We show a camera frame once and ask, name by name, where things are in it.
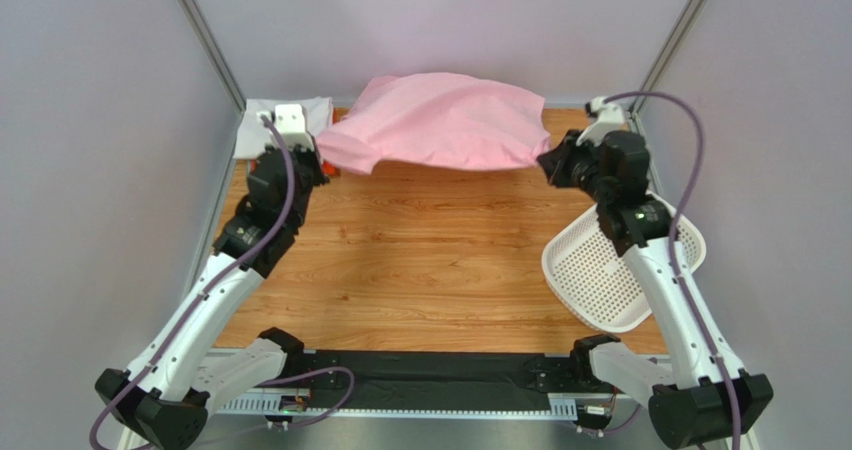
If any pink t shirt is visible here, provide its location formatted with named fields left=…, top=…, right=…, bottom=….
left=316, top=73, right=551, bottom=174

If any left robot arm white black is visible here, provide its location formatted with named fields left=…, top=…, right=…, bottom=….
left=89, top=145, right=329, bottom=449

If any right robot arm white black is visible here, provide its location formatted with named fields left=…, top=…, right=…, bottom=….
left=537, top=130, right=774, bottom=449

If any folded white t shirt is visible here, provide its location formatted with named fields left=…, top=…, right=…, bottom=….
left=233, top=97, right=334, bottom=160

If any folded orange t shirt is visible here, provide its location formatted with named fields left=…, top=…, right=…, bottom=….
left=246, top=159, right=341, bottom=178

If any white perforated plastic basket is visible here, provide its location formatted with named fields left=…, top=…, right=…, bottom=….
left=541, top=204, right=718, bottom=334

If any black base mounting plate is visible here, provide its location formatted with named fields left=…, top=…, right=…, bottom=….
left=282, top=350, right=613, bottom=412

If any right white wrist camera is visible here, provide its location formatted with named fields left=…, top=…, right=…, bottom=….
left=579, top=96, right=627, bottom=145

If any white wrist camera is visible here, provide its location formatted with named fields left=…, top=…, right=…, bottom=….
left=579, top=96, right=627, bottom=145
left=255, top=104, right=316, bottom=152

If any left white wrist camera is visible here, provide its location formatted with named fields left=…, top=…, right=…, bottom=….
left=255, top=104, right=316, bottom=152

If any left aluminium corner post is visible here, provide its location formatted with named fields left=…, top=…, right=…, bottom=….
left=177, top=0, right=246, bottom=114

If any aluminium corner post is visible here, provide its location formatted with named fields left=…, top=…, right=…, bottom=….
left=177, top=0, right=246, bottom=114
left=628, top=0, right=724, bottom=114

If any right aluminium corner post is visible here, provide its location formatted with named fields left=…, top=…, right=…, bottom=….
left=628, top=0, right=724, bottom=114

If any aluminium frame rail front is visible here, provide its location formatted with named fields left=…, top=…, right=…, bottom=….
left=116, top=345, right=760, bottom=450

